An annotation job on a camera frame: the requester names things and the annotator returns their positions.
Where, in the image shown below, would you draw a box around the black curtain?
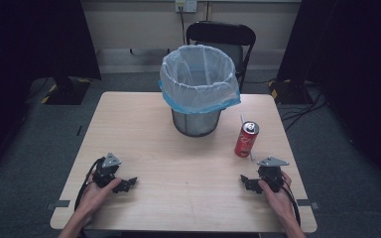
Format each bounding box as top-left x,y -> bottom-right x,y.
0,0 -> 102,179
276,0 -> 381,196

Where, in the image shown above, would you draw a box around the grey tape strip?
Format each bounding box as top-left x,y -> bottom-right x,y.
44,199 -> 71,211
296,198 -> 320,210

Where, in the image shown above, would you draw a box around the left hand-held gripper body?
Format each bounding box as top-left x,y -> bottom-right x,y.
92,152 -> 123,189

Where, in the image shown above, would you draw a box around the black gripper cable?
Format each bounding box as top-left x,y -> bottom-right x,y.
73,157 -> 104,212
271,174 -> 302,228

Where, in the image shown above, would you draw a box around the person's left hand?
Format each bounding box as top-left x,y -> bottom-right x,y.
75,171 -> 123,219

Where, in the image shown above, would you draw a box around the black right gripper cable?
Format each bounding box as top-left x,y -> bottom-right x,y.
271,174 -> 302,228

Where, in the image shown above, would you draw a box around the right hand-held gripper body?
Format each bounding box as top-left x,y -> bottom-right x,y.
257,156 -> 291,193

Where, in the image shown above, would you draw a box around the black stand base striped tape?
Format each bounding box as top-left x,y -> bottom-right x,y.
40,76 -> 92,106
267,78 -> 313,106

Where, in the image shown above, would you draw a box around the white wall socket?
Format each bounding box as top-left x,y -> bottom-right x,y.
174,0 -> 198,14

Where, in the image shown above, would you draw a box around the red soda can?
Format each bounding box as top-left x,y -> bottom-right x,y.
233,120 -> 260,159

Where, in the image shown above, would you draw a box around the black floor cables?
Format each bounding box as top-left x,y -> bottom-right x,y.
277,81 -> 329,133

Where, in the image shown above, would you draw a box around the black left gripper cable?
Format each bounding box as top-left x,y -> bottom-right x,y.
73,157 -> 104,212

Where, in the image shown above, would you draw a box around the black folding chair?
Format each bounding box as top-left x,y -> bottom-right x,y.
185,20 -> 257,94

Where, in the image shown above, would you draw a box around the black power cable on wall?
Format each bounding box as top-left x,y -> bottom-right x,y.
178,5 -> 189,46

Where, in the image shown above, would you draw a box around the person's right hand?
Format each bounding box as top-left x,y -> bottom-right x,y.
257,171 -> 296,222

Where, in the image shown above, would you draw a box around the metal mesh trash bin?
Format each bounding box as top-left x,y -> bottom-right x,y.
171,107 -> 222,138

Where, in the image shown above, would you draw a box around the white bin liner blue edge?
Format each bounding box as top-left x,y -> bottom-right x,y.
158,44 -> 242,115

